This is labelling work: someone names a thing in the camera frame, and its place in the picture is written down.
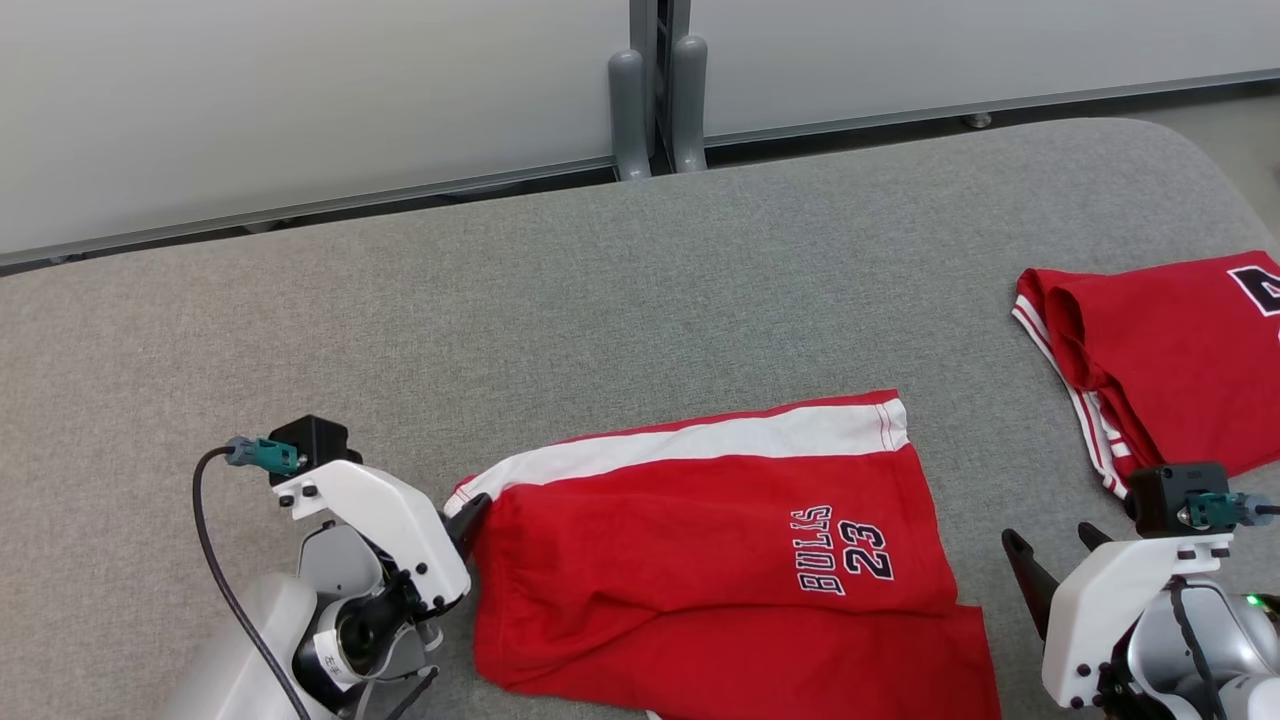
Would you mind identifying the red shorts with white stripe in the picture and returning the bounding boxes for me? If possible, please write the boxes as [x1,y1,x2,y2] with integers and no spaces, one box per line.
[443,389,1002,720]

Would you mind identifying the white partition panel grey frame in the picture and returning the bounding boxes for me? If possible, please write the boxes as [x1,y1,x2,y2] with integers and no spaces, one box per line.
[0,0,661,269]
[662,0,1280,143]

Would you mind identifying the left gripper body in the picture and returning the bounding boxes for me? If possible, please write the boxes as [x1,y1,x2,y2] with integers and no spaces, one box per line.
[270,458,473,663]

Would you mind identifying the red white jersey shirt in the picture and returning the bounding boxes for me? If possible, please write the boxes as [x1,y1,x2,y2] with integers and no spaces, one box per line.
[1012,250,1280,499]

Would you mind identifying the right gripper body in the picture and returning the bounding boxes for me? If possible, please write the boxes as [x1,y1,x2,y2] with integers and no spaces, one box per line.
[1041,532,1234,712]

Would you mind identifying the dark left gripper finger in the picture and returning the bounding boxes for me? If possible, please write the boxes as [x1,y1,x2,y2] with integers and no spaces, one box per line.
[454,492,494,557]

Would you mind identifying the grey rounded partition foot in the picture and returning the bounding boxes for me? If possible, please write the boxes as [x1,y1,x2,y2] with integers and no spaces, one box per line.
[608,49,652,182]
[670,35,709,174]

